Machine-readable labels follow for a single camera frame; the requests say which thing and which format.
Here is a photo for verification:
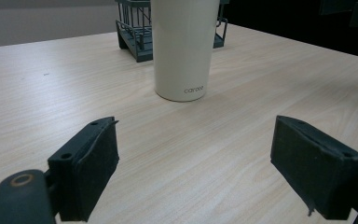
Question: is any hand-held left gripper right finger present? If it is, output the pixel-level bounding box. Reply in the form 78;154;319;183
269;115;358;221

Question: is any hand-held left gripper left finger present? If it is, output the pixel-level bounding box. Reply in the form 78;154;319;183
47;116;120;223

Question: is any dark green wire rack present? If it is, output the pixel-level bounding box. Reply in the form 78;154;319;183
115;0;230;63

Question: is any cream white cup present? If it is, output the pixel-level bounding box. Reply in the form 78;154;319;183
150;0;221;103

